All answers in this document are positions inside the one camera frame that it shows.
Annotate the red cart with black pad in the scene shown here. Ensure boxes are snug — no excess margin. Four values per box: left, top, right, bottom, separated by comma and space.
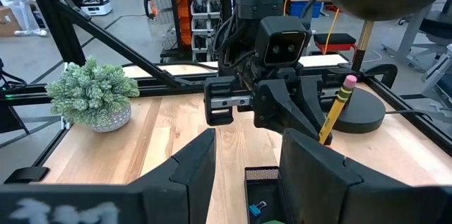
313, 33, 358, 55

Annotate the shelf rack with orange bins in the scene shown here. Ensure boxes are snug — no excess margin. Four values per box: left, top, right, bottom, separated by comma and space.
151, 0, 236, 63

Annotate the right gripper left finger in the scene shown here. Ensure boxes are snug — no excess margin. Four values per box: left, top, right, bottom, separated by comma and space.
0, 127, 217, 224

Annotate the blue storage bin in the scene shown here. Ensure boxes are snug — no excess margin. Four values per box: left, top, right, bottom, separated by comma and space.
289, 1, 324, 18

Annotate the artificial green potted plant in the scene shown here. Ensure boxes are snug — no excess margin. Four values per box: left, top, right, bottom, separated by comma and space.
44, 56, 141, 134

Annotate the yellow pencil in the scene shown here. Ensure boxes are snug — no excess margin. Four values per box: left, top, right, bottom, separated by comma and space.
317, 74, 358, 146

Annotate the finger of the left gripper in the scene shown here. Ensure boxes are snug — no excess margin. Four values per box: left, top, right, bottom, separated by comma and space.
299, 75, 333, 146
254, 78, 321, 141

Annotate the black aluminium table frame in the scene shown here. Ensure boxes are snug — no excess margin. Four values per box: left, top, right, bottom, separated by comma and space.
0, 0, 452, 168

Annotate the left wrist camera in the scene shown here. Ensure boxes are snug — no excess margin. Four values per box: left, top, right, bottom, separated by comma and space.
254, 16, 312, 68

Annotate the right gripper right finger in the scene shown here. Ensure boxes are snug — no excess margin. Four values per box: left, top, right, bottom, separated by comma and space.
278, 128, 452, 224

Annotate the black table edge bracket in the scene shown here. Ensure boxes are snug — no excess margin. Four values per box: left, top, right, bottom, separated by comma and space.
3, 166, 50, 185

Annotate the yellow floor cable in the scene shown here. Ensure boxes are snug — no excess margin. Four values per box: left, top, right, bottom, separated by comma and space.
323, 7, 340, 55

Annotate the small blue binder clip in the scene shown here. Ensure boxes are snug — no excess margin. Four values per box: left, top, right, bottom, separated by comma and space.
249, 201, 268, 218

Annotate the black curved clamp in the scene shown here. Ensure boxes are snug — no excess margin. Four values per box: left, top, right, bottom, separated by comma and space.
363, 63, 399, 89

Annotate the cardboard box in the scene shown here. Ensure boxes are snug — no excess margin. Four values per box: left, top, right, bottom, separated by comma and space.
0, 4, 22, 37

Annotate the black mesh desk organizer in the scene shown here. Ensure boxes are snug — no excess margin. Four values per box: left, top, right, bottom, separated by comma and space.
243, 165, 289, 224

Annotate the background desk with grey legs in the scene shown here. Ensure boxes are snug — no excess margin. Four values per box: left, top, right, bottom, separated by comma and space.
381, 3, 427, 63

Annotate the blue office chair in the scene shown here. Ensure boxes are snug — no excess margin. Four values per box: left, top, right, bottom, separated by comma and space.
420, 0, 452, 89

